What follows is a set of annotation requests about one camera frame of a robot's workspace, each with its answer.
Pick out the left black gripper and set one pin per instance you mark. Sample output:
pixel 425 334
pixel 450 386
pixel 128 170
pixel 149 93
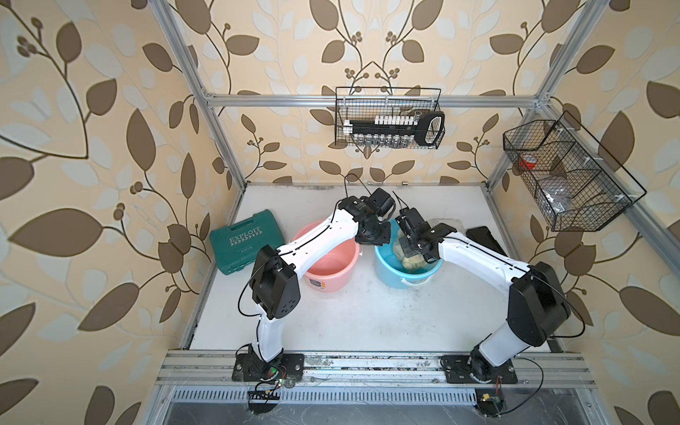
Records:
pixel 384 239

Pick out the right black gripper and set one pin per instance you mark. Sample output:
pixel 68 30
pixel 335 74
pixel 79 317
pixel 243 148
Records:
pixel 404 241

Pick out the beige cleaning cloth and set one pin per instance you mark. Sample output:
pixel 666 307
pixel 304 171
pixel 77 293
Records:
pixel 410 260

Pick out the light blue plastic bucket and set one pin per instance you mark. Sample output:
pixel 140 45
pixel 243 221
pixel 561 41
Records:
pixel 392 271

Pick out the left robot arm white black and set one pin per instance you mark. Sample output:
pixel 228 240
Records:
pixel 274 281

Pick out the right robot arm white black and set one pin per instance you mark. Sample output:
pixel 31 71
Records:
pixel 537 305

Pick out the pink plastic bucket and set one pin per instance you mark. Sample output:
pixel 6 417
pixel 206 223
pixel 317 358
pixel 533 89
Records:
pixel 334 265

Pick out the black flat case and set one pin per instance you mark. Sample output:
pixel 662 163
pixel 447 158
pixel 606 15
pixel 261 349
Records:
pixel 482 235

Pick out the green tool case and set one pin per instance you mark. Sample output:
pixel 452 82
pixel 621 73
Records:
pixel 237 246

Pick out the clear plastic bag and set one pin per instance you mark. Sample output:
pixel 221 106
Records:
pixel 557 193

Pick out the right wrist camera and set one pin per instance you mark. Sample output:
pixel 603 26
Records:
pixel 411 218

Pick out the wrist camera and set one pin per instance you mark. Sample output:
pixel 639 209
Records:
pixel 381 203
pixel 411 218

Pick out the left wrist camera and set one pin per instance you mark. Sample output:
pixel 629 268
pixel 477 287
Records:
pixel 381 203

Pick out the black socket holder rail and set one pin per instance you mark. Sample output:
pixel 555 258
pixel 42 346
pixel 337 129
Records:
pixel 424 130

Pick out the back wire basket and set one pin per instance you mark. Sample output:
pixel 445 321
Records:
pixel 364 103

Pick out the wire basket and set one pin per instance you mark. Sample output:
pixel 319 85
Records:
pixel 602 188
pixel 364 103

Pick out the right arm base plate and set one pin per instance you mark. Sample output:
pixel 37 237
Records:
pixel 466 369

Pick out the right wire basket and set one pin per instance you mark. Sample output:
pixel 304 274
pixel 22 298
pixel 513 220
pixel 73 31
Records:
pixel 602 188

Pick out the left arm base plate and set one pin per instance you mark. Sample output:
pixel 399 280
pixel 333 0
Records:
pixel 288 367

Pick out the aluminium front rail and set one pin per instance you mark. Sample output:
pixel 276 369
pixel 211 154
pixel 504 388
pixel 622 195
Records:
pixel 378 369

